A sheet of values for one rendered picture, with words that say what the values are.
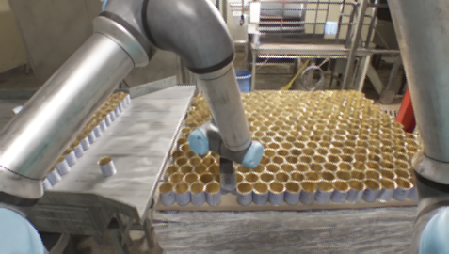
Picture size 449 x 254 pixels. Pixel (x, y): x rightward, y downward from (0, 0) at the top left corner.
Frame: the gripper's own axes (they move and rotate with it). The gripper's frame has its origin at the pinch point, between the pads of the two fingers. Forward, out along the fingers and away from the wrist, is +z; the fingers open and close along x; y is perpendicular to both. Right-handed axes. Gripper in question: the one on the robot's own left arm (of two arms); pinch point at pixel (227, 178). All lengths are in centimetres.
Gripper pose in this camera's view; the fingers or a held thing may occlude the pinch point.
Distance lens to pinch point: 93.7
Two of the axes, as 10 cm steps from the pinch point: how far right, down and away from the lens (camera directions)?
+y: -10.0, 0.2, 0.5
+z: 0.5, 8.8, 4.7
